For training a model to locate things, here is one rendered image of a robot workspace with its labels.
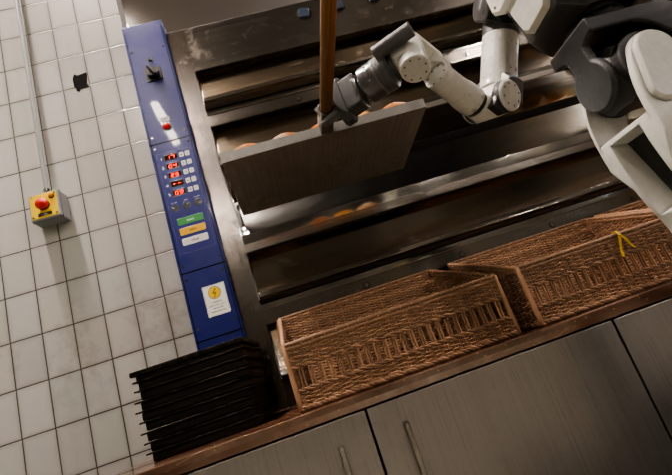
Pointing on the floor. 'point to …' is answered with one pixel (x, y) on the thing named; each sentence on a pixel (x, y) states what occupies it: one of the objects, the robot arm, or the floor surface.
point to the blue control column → (158, 104)
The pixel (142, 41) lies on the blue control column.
